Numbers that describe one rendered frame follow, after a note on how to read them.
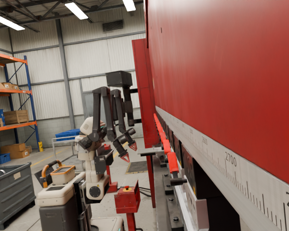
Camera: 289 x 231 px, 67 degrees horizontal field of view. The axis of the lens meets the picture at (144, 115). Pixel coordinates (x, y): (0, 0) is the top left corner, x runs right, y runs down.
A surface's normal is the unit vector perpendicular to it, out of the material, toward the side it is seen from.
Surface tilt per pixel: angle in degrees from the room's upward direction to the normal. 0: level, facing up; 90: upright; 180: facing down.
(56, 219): 90
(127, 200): 90
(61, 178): 92
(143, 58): 90
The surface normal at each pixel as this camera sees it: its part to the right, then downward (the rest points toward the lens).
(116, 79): -0.24, 0.09
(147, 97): -0.02, 0.06
